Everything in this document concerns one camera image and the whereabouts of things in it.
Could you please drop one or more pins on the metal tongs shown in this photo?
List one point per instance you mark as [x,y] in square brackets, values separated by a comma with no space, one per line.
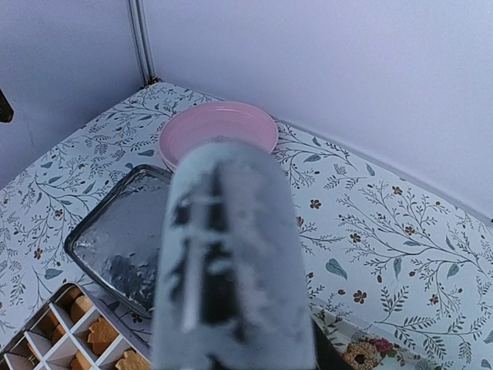
[230,291]

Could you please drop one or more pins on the silver tin lid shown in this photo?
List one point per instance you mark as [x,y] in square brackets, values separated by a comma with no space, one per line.
[117,244]

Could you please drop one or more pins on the pink plate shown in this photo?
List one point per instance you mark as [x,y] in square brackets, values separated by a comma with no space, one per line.
[216,121]

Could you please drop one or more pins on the floral cookie tray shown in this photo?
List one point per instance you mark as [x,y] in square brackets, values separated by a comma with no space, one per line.
[335,332]

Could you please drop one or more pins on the brown flower donut cookie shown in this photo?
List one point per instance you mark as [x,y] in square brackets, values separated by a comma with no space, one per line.
[361,356]

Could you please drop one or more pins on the pink divided cookie tin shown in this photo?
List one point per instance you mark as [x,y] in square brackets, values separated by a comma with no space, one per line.
[74,330]

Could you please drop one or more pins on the left aluminium frame post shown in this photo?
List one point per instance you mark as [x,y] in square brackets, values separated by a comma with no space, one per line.
[140,35]

